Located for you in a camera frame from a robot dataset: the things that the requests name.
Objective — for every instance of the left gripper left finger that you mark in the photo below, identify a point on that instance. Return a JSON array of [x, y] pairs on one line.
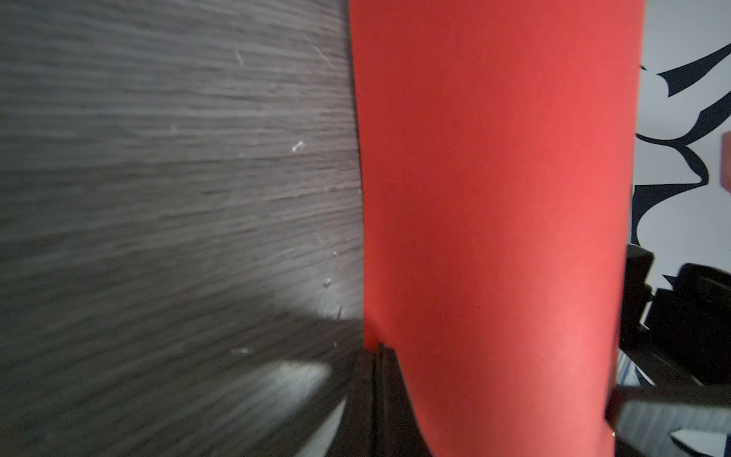
[[378, 419]]

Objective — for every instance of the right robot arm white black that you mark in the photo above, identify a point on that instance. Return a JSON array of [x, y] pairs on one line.
[[676, 336]]

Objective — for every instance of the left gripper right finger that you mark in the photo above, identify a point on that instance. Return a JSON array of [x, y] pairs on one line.
[[670, 421]]

